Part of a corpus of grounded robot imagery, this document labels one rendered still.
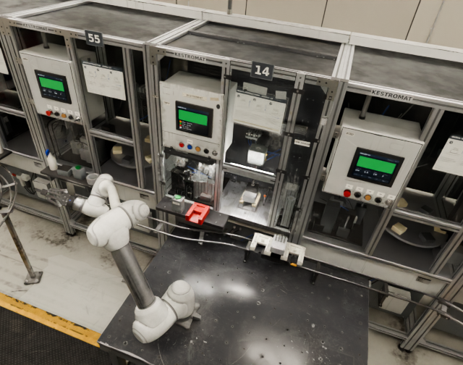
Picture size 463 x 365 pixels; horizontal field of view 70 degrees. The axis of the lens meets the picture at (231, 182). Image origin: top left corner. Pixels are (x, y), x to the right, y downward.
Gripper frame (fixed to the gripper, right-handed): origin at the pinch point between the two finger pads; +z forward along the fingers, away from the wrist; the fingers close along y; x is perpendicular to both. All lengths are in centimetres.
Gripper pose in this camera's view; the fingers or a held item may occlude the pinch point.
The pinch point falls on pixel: (40, 191)
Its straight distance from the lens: 238.5
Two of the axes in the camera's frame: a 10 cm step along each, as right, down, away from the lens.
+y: 2.8, -9.2, 2.8
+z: -8.9, -3.6, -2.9
